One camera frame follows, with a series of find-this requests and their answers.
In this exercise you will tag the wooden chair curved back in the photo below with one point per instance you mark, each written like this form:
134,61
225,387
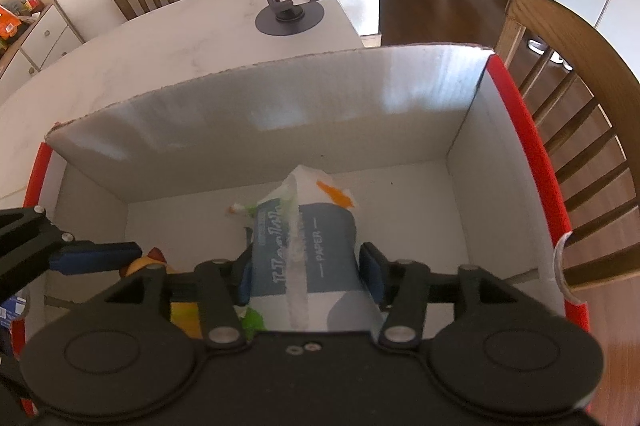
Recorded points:
580,156

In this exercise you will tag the white slippers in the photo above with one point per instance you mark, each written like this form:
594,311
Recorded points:
550,51

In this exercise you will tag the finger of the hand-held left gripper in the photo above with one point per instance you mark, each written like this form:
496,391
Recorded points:
7,376
100,256

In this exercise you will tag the red shoe box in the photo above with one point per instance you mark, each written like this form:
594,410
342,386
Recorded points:
280,116

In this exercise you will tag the yellow plush toy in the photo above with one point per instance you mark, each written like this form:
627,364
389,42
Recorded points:
182,311

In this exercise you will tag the orange snack bag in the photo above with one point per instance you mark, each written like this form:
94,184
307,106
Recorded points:
9,22

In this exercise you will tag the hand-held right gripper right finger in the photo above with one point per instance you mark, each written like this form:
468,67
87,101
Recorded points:
374,273

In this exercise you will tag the white bag green print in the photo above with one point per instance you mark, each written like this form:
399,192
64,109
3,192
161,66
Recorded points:
252,321

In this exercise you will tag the white marble desktop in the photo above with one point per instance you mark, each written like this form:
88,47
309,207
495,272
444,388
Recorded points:
175,51

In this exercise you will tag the blue and white packet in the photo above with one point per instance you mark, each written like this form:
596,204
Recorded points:
14,307

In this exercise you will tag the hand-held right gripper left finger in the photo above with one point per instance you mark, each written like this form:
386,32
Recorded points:
244,278

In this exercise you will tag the white tissue pack grey label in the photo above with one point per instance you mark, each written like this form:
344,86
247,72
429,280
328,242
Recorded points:
320,256

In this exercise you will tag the white sideboard wooden top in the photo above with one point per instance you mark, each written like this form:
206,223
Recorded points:
40,41

